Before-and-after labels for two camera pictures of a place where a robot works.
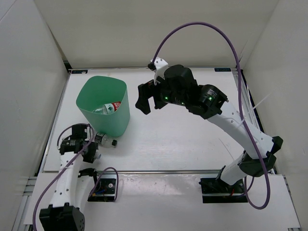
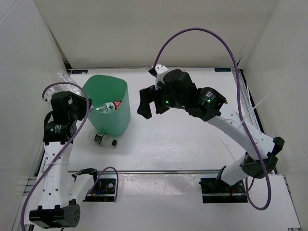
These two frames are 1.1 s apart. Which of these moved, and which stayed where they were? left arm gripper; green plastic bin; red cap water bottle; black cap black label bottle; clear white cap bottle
Moved: clear white cap bottle; left arm gripper
Stayed: red cap water bottle; black cap black label bottle; green plastic bin
